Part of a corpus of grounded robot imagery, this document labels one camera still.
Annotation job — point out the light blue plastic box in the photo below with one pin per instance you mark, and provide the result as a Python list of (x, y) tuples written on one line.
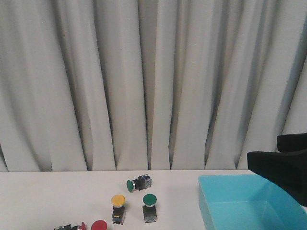
[(247, 202)]

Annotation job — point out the grey pleated curtain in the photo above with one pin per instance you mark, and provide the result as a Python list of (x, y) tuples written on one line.
[(94, 85)]

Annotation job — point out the lying green push button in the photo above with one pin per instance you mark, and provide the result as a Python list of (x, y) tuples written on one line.
[(141, 183)]

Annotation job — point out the yellow push button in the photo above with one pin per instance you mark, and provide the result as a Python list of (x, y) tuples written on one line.
[(118, 214)]

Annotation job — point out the lying red push button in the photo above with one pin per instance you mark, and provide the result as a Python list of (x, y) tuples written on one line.
[(70, 227)]

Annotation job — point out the red push button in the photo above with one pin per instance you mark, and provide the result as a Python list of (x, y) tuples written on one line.
[(70, 227), (99, 225)]

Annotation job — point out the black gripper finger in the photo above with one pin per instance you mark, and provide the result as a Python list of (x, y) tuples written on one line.
[(291, 142), (288, 170)]

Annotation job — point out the standing green push button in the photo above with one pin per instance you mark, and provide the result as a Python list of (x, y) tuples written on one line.
[(149, 209)]

